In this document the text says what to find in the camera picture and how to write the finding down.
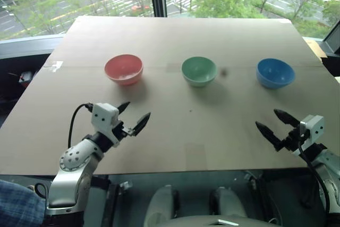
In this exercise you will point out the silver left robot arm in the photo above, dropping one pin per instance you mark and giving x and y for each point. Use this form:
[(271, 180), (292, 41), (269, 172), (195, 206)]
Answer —
[(71, 163)]

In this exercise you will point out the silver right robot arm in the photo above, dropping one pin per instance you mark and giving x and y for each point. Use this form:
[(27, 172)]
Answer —
[(328, 168)]

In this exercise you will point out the blue jeans leg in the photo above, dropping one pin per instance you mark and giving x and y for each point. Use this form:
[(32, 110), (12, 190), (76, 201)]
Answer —
[(18, 205)]

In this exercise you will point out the brown cardboard sheet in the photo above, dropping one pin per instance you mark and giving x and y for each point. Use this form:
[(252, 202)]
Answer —
[(170, 120)]

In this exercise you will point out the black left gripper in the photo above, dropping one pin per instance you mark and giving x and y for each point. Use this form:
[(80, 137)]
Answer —
[(118, 131)]

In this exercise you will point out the black monitor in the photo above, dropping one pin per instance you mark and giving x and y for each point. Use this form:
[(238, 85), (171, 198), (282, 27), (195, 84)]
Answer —
[(333, 38)]

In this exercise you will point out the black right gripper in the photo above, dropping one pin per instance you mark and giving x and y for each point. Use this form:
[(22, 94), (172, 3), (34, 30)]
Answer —
[(293, 139)]

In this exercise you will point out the blue bowl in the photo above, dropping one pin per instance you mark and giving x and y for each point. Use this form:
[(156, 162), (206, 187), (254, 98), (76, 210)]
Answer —
[(275, 74)]

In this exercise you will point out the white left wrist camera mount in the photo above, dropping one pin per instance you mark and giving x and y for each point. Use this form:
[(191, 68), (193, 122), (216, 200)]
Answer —
[(104, 117)]

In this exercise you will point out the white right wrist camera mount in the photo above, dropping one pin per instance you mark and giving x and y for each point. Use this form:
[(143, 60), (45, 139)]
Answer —
[(314, 127)]

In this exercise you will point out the clear tape piece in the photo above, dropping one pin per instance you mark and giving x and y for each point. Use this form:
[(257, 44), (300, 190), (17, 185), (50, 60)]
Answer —
[(54, 65)]

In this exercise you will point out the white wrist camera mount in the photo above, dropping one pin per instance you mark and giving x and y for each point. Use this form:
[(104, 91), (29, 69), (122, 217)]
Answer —
[(314, 127), (104, 117)]

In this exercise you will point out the red bowl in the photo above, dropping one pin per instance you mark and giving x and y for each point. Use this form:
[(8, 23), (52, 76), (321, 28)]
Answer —
[(124, 68)]

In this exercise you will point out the green bowl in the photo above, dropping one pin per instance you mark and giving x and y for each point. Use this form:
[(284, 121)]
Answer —
[(198, 71)]

